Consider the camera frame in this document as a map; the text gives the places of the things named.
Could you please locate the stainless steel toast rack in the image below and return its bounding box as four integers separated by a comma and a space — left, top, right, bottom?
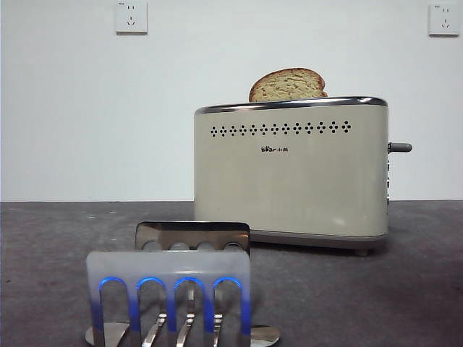
85, 220, 282, 347

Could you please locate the cream toaster with chrome top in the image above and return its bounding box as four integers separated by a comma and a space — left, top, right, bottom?
193, 95, 390, 257

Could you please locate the white wall socket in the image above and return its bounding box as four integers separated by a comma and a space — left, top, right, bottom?
115, 1, 148, 36
428, 4, 455, 38

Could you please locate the brown-crusted bread slice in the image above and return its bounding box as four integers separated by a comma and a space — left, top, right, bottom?
248, 67, 329, 103

